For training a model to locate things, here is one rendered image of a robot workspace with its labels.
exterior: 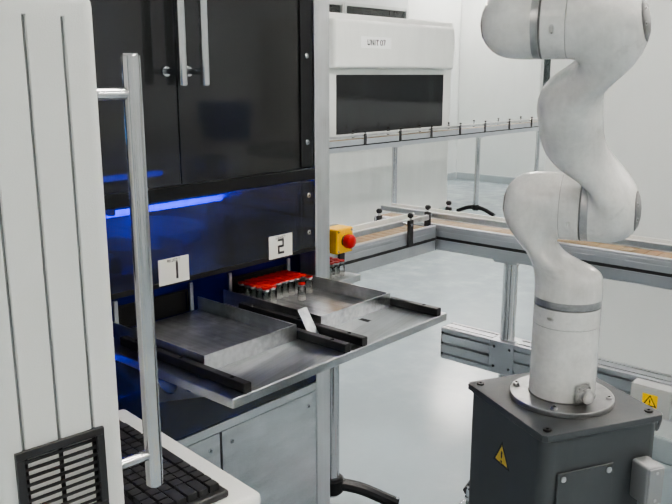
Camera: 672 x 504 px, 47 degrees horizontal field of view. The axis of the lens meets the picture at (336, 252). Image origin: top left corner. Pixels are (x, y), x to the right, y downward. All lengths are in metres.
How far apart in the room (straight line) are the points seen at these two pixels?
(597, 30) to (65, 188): 0.72
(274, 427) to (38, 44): 1.42
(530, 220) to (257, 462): 1.09
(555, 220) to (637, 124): 1.71
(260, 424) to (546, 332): 0.93
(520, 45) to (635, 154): 1.97
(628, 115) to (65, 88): 2.41
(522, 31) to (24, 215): 0.70
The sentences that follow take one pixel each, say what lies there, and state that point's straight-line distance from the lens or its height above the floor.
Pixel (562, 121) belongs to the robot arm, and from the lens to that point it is 1.24.
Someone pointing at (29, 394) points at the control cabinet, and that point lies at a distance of 1.03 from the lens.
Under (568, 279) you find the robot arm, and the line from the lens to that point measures 1.42.
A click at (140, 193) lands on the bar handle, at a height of 1.30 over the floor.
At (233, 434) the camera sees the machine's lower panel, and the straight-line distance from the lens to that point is 2.06.
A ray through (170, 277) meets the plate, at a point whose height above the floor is 1.01.
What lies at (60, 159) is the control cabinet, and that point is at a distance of 0.98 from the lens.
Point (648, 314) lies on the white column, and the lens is 3.17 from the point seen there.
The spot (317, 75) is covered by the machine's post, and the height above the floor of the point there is 1.45.
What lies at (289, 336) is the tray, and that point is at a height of 0.89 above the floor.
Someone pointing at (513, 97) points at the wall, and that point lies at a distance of 10.73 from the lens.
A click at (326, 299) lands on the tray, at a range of 2.03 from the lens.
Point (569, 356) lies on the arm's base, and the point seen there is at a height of 0.96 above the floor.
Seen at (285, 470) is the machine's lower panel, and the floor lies 0.38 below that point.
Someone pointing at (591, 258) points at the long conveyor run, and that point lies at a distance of 2.53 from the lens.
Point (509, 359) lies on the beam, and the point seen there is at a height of 0.49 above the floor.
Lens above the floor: 1.45
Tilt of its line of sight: 13 degrees down
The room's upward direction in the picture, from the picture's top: straight up
